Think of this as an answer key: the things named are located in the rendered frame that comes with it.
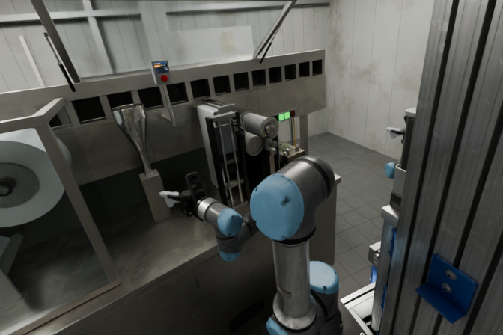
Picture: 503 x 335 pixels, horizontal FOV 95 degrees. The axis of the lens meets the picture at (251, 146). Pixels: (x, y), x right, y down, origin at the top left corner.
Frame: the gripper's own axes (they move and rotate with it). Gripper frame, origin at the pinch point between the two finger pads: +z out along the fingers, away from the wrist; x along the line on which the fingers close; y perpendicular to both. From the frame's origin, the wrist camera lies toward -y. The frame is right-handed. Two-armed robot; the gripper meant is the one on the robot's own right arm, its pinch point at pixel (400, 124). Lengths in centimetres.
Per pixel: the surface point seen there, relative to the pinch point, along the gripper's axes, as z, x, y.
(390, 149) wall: 205, 81, 124
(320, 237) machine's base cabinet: -5, -54, 70
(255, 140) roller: 0, -81, -8
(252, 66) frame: 41, -77, -48
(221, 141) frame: -27, -93, -20
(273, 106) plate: 50, -69, -15
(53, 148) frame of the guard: -72, -130, -44
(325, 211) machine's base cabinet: -2, -48, 50
